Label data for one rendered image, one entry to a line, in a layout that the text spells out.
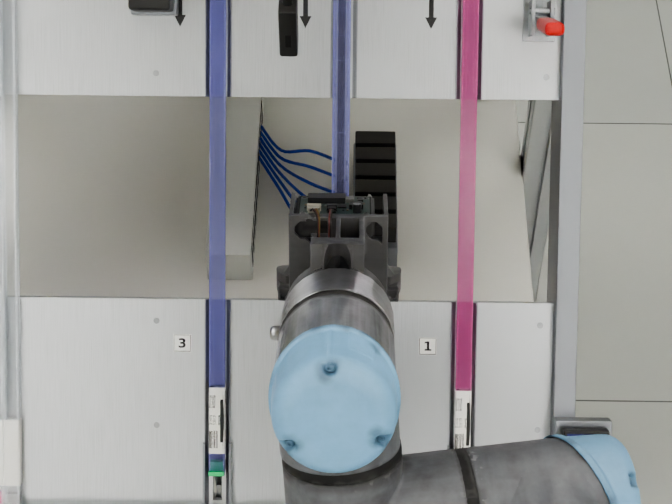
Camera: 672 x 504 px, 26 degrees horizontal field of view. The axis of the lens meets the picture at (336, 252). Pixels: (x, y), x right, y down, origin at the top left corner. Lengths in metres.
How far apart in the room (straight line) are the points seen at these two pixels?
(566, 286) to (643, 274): 1.17
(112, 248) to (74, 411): 0.36
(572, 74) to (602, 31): 1.58
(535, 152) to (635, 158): 0.95
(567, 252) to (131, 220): 0.59
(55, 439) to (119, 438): 0.06
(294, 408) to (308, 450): 0.03
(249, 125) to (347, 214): 0.70
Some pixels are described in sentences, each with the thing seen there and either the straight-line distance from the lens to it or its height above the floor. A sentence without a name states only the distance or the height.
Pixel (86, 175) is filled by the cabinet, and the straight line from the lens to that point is 1.74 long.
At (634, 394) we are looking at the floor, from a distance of 2.32.
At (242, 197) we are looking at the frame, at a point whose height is 0.66.
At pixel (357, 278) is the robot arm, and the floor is 1.14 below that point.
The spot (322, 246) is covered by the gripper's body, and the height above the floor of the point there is 1.14.
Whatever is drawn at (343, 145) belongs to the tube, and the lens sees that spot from 1.16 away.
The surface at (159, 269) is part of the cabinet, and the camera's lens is 1.64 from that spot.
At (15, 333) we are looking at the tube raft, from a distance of 1.33.
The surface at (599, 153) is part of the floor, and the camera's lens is 2.63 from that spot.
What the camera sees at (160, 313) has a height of 0.85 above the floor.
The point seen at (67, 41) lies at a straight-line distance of 1.31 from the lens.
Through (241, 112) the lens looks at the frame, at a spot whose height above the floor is 0.67.
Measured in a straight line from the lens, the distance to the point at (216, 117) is 1.28.
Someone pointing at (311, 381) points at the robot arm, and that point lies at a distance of 0.83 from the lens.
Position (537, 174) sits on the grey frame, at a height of 0.61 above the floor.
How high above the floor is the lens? 1.89
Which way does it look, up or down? 51 degrees down
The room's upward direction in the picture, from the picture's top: straight up
